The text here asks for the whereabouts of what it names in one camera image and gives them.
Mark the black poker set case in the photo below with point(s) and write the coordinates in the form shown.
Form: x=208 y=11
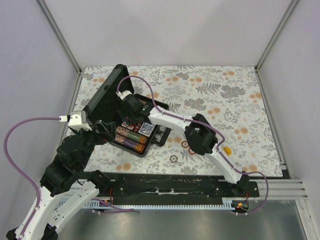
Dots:
x=105 y=103

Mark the bottom poker chip row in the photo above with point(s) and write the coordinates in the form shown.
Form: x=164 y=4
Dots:
x=138 y=147

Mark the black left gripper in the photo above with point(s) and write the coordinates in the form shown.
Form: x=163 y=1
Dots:
x=109 y=133

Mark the poker chip row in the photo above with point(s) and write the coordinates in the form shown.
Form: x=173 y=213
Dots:
x=131 y=135
x=138 y=147

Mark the aluminium right frame post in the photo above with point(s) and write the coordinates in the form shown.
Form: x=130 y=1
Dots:
x=277 y=32

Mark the white slotted cable duct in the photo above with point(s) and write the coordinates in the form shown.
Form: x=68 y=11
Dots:
x=95 y=204

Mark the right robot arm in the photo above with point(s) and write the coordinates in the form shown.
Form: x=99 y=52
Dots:
x=200 y=135

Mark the aluminium left frame post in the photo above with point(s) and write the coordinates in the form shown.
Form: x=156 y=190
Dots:
x=58 y=34

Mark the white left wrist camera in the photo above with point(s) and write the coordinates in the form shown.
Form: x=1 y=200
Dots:
x=76 y=120

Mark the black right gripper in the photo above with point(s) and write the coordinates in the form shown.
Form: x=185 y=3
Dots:
x=123 y=114

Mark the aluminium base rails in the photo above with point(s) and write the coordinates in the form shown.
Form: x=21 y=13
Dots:
x=271 y=189

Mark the floral patterned table mat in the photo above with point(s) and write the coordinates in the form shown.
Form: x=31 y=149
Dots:
x=229 y=98

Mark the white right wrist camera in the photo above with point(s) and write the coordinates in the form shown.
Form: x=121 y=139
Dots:
x=124 y=94

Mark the aluminium frame post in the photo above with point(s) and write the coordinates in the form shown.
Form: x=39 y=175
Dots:
x=277 y=32
x=58 y=34

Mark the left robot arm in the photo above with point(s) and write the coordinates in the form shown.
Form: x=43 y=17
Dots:
x=64 y=187

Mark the loose poker chip near front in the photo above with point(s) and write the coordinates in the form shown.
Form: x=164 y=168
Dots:
x=173 y=158

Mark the blue playing card deck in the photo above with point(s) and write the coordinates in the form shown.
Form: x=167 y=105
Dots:
x=146 y=129

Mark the orange loose poker chip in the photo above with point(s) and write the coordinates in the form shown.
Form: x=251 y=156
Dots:
x=191 y=152
x=185 y=144

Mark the yellow big blind button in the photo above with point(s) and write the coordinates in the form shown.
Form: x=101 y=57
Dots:
x=227 y=150

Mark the red playing card deck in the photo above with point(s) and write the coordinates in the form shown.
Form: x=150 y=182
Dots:
x=125 y=125

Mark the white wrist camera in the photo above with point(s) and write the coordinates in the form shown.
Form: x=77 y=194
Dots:
x=76 y=120
x=124 y=94

